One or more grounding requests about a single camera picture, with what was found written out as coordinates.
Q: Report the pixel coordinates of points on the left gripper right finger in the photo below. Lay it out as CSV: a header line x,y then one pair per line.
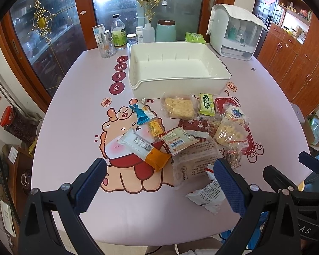
x,y
281,234

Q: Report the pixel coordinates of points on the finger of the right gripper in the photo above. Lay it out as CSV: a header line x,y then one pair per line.
x,y
277,180
309,161

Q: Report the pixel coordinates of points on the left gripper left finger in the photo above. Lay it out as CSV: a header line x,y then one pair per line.
x,y
38,232

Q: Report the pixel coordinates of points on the popcorn clear bag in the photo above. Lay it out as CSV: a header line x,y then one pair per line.
x,y
231,134

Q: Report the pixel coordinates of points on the large clear pastry packet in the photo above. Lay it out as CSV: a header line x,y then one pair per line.
x,y
192,162

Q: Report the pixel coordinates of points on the green pastry packet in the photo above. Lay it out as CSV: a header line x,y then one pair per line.
x,y
206,104

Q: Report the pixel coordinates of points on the beige labelled snack packet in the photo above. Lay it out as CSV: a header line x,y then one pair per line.
x,y
178,140

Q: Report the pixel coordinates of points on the rice cracker clear packet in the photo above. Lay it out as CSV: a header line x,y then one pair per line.
x,y
179,107

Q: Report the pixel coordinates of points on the white orange snack packet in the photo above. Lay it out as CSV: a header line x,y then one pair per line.
x,y
144,150

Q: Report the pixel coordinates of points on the yellow small snack packet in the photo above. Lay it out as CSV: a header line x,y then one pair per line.
x,y
155,127

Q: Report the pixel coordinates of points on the blue white snack packet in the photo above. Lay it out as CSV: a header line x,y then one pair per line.
x,y
144,114

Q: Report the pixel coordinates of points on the dried nuts clear bag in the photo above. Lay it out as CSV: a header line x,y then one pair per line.
x,y
233,157

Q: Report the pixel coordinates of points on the round blue white packet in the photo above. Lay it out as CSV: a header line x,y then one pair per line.
x,y
235,114

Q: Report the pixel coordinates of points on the white stool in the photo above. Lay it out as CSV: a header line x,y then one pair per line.
x,y
298,113

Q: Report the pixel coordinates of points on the wooden cabinet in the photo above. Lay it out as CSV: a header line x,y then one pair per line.
x,y
294,66

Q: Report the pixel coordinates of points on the red container lid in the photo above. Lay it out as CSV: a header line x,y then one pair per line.
x,y
7,117

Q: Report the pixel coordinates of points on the white countertop appliance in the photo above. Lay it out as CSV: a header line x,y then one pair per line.
x,y
234,38

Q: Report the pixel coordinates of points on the white plastic storage bin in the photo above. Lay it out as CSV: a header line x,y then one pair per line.
x,y
175,68

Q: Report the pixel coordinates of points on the green tissue pack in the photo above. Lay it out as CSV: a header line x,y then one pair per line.
x,y
194,38

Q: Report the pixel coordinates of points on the white cloth on appliance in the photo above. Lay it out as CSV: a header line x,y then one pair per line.
x,y
235,12

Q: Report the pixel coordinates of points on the teal canister brown lid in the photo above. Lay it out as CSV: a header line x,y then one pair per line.
x,y
165,31

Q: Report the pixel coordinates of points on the white squeeze bottle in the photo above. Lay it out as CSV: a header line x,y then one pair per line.
x,y
148,31

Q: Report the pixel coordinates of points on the clear drinking glass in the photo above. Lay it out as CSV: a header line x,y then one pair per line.
x,y
106,48

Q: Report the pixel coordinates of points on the small glass jar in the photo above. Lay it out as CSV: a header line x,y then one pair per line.
x,y
132,39

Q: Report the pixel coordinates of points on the small white pill bottle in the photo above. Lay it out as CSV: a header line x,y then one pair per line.
x,y
139,32

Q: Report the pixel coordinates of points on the small metal can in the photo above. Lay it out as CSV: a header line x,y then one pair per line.
x,y
106,36

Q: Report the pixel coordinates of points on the glass bottle green label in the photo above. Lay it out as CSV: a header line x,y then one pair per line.
x,y
118,33

